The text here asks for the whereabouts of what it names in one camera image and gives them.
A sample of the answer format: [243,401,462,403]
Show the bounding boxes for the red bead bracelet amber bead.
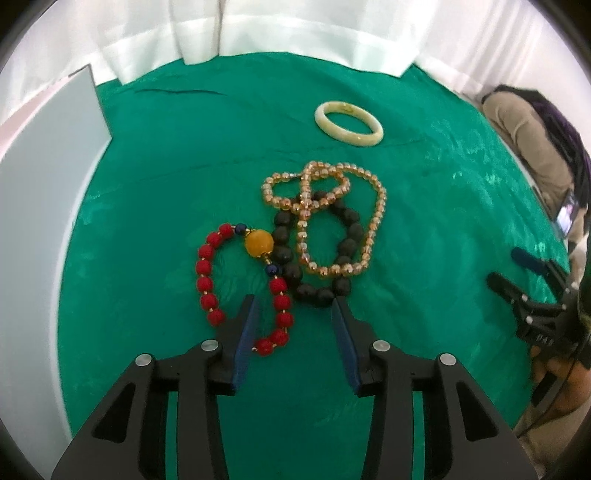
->
[195,223,294,356]

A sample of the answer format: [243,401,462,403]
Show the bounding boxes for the cream jade bangle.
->
[315,101,384,147]

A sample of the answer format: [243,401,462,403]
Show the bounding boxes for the white box with brown base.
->
[1,66,111,478]

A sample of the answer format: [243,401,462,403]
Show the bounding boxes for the golden pearl bead necklace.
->
[260,160,388,279]

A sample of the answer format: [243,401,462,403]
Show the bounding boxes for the smartphone lit screen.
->
[555,190,579,237]

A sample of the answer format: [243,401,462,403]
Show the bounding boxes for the green satin cloth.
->
[56,51,571,480]

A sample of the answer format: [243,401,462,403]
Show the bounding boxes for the white curtain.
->
[1,1,590,117]

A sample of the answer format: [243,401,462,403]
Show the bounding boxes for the dark bead bracelet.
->
[270,191,366,308]

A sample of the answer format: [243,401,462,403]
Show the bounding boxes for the person's right hand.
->
[530,345,591,414]

